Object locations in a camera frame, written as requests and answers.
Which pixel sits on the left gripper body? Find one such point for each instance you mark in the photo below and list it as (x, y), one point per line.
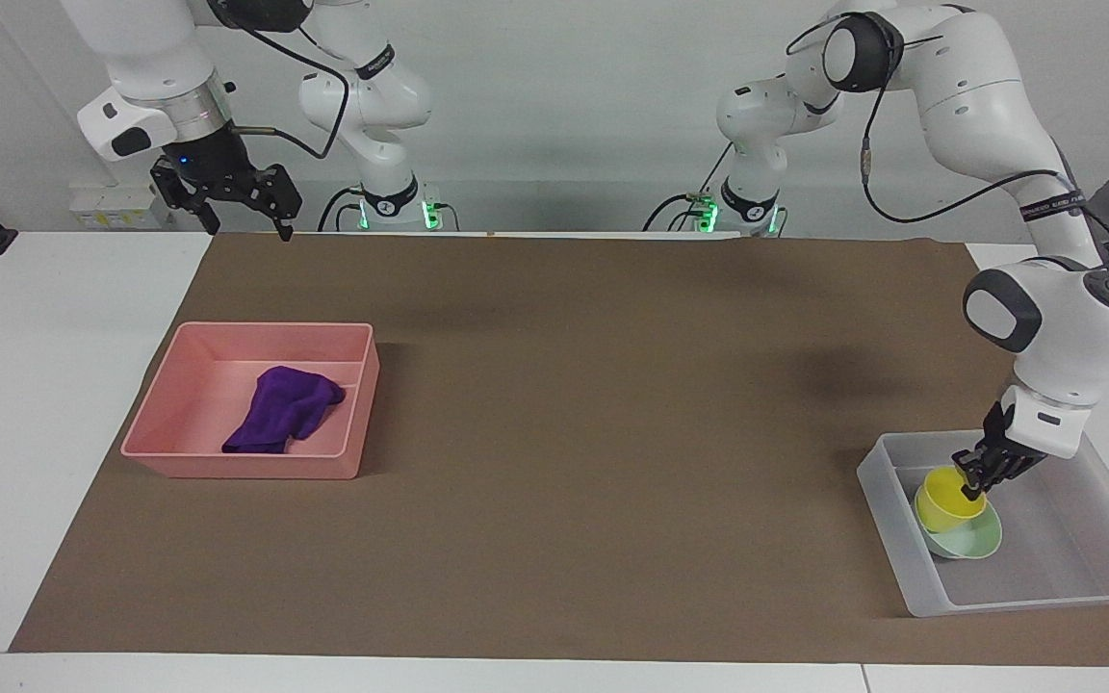
(995, 423)

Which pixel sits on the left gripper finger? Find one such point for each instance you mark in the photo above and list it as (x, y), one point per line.
(970, 472)
(1018, 462)

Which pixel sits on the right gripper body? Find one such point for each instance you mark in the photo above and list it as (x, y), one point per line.
(208, 162)

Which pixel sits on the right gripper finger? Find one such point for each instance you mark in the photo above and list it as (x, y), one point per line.
(181, 196)
(266, 192)

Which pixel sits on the yellow plastic cup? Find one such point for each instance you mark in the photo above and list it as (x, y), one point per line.
(944, 496)

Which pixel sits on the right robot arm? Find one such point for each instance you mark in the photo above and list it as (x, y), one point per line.
(362, 106)

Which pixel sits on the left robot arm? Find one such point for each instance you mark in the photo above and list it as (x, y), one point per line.
(997, 106)

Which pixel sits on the light green bowl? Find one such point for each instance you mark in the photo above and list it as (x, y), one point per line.
(978, 544)

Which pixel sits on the clear plastic bin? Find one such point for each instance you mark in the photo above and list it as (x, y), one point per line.
(1065, 558)

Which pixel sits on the purple cloth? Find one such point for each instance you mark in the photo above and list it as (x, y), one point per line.
(280, 409)

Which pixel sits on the pink plastic bin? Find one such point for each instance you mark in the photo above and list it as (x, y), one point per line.
(323, 462)

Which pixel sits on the white wall socket box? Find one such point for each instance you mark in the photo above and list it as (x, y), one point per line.
(112, 207)

